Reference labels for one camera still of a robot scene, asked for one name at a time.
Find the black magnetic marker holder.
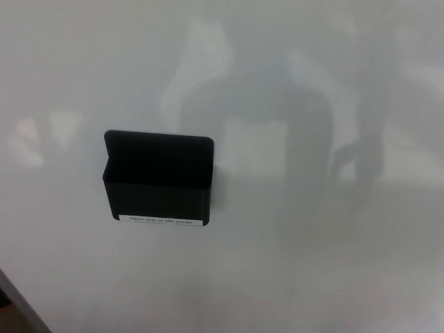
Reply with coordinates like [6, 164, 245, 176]
[101, 130, 215, 228]

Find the white whiteboard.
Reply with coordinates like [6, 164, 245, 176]
[0, 0, 444, 333]

